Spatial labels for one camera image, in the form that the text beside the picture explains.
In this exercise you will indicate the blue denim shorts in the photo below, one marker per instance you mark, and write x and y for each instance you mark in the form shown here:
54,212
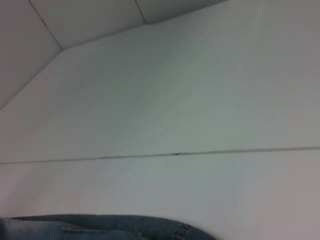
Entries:
112,228

